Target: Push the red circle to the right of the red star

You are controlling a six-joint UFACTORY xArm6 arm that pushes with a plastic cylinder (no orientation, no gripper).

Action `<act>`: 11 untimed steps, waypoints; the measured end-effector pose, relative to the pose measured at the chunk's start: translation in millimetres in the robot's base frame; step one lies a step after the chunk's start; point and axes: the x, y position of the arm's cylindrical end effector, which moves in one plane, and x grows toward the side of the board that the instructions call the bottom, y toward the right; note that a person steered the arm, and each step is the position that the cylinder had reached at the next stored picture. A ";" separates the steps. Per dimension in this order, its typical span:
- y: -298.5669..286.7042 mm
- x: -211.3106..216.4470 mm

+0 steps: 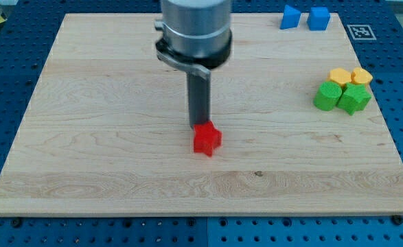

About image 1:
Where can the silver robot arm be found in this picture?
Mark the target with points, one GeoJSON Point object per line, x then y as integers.
{"type": "Point", "coordinates": [196, 35]}

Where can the red star block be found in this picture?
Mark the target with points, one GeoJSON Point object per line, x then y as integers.
{"type": "Point", "coordinates": [206, 138]}

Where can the green star block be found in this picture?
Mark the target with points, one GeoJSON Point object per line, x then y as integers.
{"type": "Point", "coordinates": [354, 98]}

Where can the grey pusher rod tool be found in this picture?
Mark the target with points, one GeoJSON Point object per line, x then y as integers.
{"type": "Point", "coordinates": [198, 92]}

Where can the green cylinder block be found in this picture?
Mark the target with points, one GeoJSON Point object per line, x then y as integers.
{"type": "Point", "coordinates": [327, 96]}

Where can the blue triangle block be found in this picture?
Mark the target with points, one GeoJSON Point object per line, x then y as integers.
{"type": "Point", "coordinates": [291, 17]}

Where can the yellow hexagon block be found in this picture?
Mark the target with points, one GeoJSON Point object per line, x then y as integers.
{"type": "Point", "coordinates": [339, 76]}

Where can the blue cube block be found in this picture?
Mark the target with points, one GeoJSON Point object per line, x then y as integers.
{"type": "Point", "coordinates": [318, 18]}

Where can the yellow heart block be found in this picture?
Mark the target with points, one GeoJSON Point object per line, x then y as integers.
{"type": "Point", "coordinates": [361, 76]}

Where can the fiducial marker tag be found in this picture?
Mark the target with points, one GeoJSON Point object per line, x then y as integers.
{"type": "Point", "coordinates": [361, 32]}

